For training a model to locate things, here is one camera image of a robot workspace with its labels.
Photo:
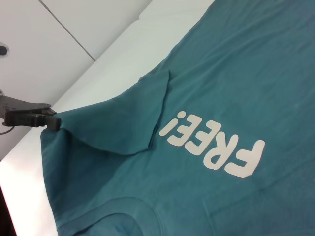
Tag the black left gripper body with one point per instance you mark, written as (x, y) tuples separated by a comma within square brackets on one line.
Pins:
[(22, 113)]

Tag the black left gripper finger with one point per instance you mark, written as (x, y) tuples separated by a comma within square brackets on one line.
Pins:
[(49, 121)]

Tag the teal t-shirt with FREE print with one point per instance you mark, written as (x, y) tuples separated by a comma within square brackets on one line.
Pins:
[(197, 110)]

